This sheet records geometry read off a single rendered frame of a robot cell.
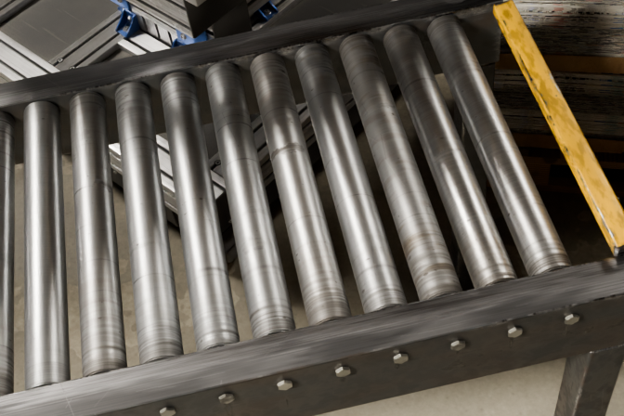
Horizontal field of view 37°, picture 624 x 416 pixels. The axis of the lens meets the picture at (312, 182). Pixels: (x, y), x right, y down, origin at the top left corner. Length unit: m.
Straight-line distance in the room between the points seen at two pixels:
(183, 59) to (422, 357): 0.56
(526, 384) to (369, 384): 0.86
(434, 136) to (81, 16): 1.40
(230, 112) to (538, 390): 0.93
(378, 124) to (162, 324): 0.38
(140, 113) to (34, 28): 1.18
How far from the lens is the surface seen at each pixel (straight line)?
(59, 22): 2.45
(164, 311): 1.10
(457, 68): 1.30
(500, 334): 1.08
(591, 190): 1.15
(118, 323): 1.12
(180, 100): 1.30
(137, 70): 1.36
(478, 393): 1.91
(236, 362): 1.05
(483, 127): 1.23
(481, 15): 1.40
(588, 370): 1.23
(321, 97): 1.27
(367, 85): 1.28
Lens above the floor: 1.71
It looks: 51 degrees down
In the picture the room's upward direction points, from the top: 9 degrees counter-clockwise
